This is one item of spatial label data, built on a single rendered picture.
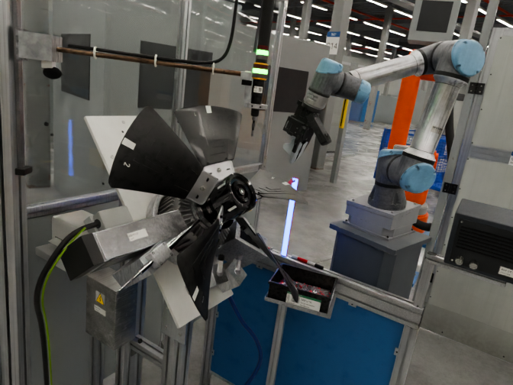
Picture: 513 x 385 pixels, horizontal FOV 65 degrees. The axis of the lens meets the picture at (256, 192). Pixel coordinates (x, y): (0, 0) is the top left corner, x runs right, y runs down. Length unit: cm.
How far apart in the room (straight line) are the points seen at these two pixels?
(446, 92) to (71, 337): 176
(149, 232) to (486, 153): 222
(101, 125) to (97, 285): 52
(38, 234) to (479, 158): 241
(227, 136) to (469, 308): 222
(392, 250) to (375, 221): 15
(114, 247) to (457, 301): 246
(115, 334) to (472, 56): 147
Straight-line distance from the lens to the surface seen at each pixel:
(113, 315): 143
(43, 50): 131
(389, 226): 164
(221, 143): 128
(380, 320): 161
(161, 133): 108
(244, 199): 115
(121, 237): 105
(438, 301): 310
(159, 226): 113
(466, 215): 136
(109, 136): 135
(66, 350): 202
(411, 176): 151
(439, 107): 154
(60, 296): 187
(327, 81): 134
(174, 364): 147
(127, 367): 169
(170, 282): 124
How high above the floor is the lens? 153
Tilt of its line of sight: 15 degrees down
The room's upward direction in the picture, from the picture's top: 8 degrees clockwise
